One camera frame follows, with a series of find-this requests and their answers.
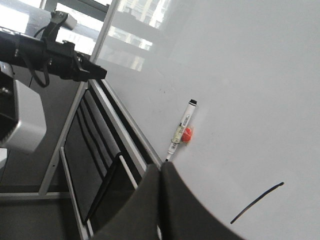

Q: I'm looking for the large white whiteboard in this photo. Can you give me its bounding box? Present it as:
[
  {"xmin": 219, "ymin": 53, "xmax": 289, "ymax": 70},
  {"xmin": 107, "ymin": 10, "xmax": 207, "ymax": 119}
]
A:
[{"xmin": 97, "ymin": 0, "xmax": 320, "ymax": 240}]

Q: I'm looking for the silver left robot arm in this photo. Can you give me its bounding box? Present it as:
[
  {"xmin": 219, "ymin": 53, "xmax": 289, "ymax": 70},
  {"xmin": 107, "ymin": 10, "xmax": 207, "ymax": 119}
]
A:
[{"xmin": 0, "ymin": 26, "xmax": 107, "ymax": 153}]

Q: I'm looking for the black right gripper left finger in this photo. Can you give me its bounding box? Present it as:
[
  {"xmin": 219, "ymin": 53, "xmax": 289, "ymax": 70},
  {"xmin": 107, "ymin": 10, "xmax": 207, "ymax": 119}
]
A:
[{"xmin": 93, "ymin": 164, "xmax": 160, "ymax": 240}]

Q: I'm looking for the black marker stroke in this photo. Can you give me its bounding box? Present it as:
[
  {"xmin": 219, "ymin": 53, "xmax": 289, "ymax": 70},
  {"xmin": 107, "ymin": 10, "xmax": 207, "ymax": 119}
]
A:
[{"xmin": 229, "ymin": 181, "xmax": 285, "ymax": 225}]

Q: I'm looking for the red round magnet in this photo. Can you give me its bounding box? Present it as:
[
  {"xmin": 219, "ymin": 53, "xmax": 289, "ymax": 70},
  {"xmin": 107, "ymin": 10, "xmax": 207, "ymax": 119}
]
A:
[{"xmin": 181, "ymin": 127, "xmax": 193, "ymax": 143}]

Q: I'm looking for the white whiteboard marker pen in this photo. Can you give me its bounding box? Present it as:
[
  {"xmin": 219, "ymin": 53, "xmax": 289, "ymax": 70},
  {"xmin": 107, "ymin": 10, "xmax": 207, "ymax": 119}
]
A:
[{"xmin": 165, "ymin": 99, "xmax": 197, "ymax": 162}]

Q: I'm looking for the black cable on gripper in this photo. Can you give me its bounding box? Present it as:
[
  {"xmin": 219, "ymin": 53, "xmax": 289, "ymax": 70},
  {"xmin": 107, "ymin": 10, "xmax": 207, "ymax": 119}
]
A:
[{"xmin": 22, "ymin": 44, "xmax": 50, "ymax": 88}]

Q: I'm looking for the aluminium whiteboard tray rail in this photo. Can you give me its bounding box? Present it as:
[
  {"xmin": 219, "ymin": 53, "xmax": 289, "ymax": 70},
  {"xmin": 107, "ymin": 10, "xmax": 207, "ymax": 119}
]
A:
[{"xmin": 89, "ymin": 80, "xmax": 162, "ymax": 174}]

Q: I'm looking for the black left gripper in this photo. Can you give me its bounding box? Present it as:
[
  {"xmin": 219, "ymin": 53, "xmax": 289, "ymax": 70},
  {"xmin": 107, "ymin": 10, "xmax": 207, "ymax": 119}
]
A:
[{"xmin": 14, "ymin": 35, "xmax": 107, "ymax": 82}]

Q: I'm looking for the white metal pegboard rack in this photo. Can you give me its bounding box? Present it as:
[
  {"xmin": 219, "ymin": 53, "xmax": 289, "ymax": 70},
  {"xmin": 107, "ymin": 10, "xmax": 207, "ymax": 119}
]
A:
[{"xmin": 37, "ymin": 79, "xmax": 141, "ymax": 240}]

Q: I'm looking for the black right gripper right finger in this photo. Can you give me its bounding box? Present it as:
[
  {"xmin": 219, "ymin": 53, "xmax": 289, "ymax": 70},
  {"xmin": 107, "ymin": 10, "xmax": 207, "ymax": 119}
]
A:
[{"xmin": 159, "ymin": 161, "xmax": 241, "ymax": 240}]

